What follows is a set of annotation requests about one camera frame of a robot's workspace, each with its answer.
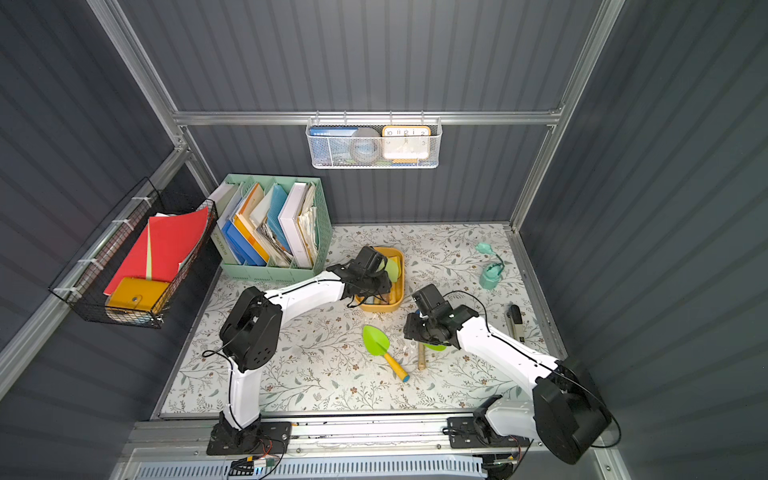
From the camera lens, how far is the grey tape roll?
88 centimetres

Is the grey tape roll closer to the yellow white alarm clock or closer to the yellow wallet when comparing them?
the yellow white alarm clock

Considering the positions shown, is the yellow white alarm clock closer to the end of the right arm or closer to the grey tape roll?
the grey tape roll

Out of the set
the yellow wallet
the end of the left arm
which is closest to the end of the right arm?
the end of the left arm

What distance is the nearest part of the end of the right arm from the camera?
601 millimetres
